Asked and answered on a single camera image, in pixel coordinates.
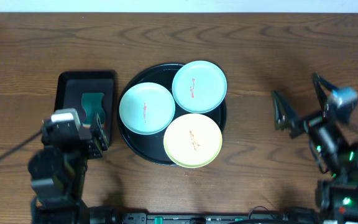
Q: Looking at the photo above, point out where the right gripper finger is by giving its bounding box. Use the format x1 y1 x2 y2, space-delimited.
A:
272 90 299 130
312 73 336 109

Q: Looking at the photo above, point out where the green and yellow sponge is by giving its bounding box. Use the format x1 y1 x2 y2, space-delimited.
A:
81 92 106 128

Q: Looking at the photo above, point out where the light blue plate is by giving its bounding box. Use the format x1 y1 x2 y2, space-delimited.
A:
172 60 227 113
119 82 175 135

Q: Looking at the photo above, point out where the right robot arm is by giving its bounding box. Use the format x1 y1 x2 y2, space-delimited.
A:
272 73 358 223

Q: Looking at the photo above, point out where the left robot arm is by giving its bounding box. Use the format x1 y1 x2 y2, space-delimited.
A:
28 114 108 223

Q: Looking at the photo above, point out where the rectangular black tray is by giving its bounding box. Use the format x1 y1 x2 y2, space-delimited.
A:
54 70 116 145

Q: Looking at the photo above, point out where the round black serving tray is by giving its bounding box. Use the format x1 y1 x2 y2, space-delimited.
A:
117 63 227 166

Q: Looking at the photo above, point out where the yellow plate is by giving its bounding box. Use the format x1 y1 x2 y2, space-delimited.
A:
163 113 223 169

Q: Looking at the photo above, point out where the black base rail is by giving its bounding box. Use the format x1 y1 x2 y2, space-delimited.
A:
89 206 320 224

